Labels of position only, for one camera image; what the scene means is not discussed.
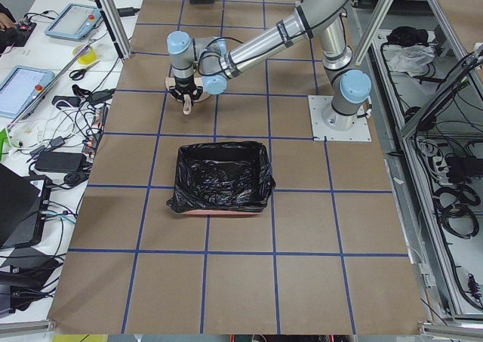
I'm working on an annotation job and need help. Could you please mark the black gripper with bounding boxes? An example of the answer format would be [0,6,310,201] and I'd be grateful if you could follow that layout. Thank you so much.
[168,78,203,104]

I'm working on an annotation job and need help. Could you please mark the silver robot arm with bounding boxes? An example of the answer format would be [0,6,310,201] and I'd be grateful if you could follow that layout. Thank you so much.
[165,0,372,131]

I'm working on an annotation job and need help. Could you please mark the black bag lined bin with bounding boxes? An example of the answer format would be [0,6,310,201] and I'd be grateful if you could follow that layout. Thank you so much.
[166,141,275,215]

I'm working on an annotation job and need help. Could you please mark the yellow tape roll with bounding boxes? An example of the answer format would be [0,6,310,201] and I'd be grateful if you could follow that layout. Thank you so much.
[72,45,97,65]

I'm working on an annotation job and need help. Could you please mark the upper teach pendant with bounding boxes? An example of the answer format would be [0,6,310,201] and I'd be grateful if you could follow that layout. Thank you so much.
[45,3,102,40]

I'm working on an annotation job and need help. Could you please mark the teach pendant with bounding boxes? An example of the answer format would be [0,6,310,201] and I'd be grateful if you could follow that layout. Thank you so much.
[45,3,102,40]
[1,66,54,119]

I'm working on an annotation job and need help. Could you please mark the black power adapter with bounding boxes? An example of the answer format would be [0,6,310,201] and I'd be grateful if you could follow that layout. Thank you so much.
[35,152,87,173]

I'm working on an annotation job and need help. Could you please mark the lower teach pendant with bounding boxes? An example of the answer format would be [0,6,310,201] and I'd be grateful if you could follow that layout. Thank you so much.
[1,66,54,119]

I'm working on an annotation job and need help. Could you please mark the black laptop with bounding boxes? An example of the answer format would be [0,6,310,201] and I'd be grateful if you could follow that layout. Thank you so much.
[1,165,52,249]

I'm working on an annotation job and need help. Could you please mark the black handled scissors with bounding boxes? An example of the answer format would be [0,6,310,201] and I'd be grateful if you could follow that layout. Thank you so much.
[69,60,100,82]

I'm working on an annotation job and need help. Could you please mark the aluminium frame post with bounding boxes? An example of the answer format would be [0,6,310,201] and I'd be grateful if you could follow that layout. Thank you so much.
[94,0,132,60]

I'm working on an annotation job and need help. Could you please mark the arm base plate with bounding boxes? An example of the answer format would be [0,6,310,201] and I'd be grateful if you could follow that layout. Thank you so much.
[308,95,371,143]

